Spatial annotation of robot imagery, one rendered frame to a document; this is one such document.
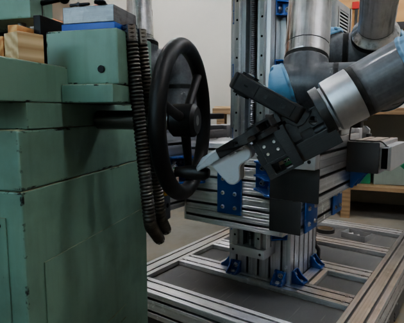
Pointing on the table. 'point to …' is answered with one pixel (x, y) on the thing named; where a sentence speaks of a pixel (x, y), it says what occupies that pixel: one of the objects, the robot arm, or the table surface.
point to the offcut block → (24, 46)
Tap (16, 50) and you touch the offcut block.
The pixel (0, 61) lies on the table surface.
